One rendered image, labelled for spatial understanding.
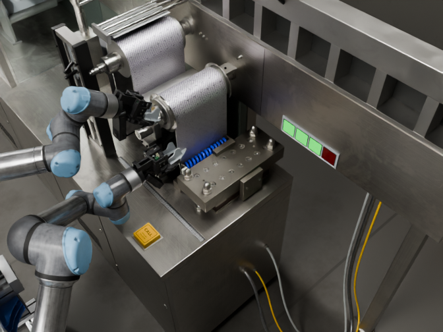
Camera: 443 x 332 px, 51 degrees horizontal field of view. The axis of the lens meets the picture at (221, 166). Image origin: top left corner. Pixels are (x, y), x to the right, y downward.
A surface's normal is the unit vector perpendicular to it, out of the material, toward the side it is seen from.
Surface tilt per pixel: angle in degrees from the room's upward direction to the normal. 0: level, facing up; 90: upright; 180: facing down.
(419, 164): 90
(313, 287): 0
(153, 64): 92
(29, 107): 0
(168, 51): 92
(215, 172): 0
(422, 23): 90
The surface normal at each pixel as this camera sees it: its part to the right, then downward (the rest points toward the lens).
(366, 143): -0.75, 0.51
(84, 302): -0.01, -0.65
